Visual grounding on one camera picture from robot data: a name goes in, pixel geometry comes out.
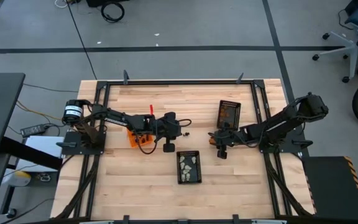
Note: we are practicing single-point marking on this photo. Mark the small red stick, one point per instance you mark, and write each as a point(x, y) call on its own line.
point(151, 109)

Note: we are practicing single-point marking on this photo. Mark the grey blue office chair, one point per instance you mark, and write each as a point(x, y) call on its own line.
point(353, 49)

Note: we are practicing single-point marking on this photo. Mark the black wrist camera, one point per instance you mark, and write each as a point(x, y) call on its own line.
point(222, 154)
point(169, 147)

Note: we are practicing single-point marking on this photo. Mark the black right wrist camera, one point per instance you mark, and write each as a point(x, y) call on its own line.
point(222, 154)

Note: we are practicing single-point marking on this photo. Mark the black hazard striped platform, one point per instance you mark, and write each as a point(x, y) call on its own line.
point(331, 186)

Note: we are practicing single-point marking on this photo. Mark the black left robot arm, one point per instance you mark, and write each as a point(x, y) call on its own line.
point(117, 119)

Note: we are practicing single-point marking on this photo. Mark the black power adapter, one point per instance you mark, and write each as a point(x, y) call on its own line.
point(33, 130)

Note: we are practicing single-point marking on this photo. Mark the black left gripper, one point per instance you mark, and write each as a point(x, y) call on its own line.
point(168, 124)

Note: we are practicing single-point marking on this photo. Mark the black diagonal beam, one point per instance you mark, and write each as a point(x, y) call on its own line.
point(30, 152)

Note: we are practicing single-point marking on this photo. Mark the orange plastic basket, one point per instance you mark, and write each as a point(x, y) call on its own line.
point(131, 141)

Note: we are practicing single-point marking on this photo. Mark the white flat board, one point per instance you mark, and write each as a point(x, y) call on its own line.
point(42, 149)

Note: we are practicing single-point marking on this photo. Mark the black plastic basket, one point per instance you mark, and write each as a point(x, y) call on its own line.
point(238, 112)
point(197, 174)

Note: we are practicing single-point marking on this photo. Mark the small green object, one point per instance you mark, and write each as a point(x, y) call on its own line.
point(188, 168)

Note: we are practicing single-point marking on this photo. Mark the white yellow round device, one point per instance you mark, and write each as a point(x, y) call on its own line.
point(17, 179)

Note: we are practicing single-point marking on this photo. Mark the white plastic skull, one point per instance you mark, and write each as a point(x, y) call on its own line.
point(182, 165)
point(183, 177)
point(185, 172)
point(182, 159)
point(188, 177)
point(193, 160)

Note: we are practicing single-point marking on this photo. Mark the metal carabiner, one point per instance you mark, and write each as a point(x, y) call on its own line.
point(43, 177)

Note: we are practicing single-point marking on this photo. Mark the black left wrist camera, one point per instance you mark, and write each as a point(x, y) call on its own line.
point(169, 147)

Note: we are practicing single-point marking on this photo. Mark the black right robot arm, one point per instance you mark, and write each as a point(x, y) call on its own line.
point(278, 124)

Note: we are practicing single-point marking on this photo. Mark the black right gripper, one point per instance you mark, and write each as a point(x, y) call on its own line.
point(228, 137)

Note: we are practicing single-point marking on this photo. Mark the black metal table frame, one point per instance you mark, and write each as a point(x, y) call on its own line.
point(179, 82)

